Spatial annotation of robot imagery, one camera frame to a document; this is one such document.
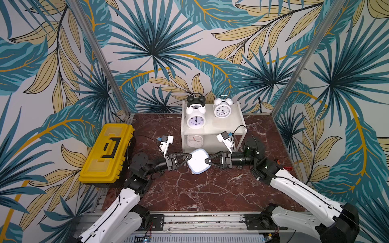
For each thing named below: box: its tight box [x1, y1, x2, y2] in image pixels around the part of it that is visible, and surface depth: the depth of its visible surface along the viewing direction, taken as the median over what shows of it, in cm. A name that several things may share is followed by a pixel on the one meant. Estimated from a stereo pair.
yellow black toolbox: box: [78, 123, 135, 187], surface depth 79 cm
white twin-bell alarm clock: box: [185, 103, 207, 130], surface depth 66 cm
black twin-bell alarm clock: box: [186, 92, 207, 108], surface depth 70 cm
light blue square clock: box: [186, 148, 212, 175], surface depth 62 cm
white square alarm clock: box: [186, 134, 204, 149], surface depth 81 cm
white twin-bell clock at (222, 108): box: [212, 95, 233, 119], surface depth 70 cm
